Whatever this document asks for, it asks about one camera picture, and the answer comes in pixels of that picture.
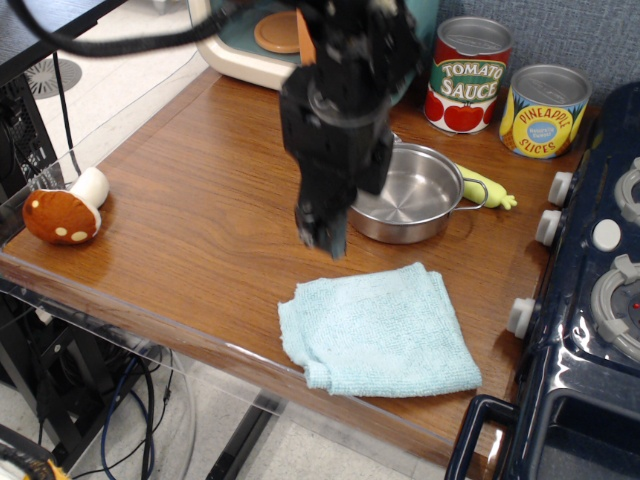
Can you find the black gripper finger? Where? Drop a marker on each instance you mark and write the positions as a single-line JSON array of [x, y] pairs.
[[309, 227], [336, 235]]

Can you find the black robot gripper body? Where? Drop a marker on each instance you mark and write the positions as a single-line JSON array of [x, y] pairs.
[[337, 153]]

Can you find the light blue cloth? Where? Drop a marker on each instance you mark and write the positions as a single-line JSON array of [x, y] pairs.
[[391, 334]]

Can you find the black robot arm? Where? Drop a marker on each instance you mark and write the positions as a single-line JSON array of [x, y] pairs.
[[361, 47]]

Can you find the stainless steel pot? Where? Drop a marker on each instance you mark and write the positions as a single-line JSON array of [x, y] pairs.
[[422, 189]]

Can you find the teal toy microwave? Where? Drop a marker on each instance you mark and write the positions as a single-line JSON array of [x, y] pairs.
[[235, 53]]

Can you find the tomato sauce can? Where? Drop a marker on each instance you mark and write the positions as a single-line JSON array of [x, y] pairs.
[[470, 60]]

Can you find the yellow-green toy vegetable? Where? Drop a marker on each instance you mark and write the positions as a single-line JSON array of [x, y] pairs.
[[483, 191]]

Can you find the white stove knob lower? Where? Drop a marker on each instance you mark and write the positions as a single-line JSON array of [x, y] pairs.
[[520, 316]]

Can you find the white stove knob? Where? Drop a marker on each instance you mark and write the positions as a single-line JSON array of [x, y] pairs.
[[547, 227], [560, 188], [520, 316]]

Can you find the pineapple slices can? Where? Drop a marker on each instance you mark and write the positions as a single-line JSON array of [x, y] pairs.
[[544, 109]]

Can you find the white stove knob middle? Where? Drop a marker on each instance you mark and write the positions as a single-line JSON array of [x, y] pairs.
[[547, 227]]

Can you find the white stove knob upper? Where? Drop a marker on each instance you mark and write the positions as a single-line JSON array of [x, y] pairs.
[[560, 188]]

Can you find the brown plush mushroom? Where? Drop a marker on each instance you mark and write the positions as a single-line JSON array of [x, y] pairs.
[[68, 217]]

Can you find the dark blue toy stove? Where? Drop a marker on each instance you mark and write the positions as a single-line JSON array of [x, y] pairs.
[[576, 414]]

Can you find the black desk frame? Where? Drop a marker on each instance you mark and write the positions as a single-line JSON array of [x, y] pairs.
[[23, 135]]

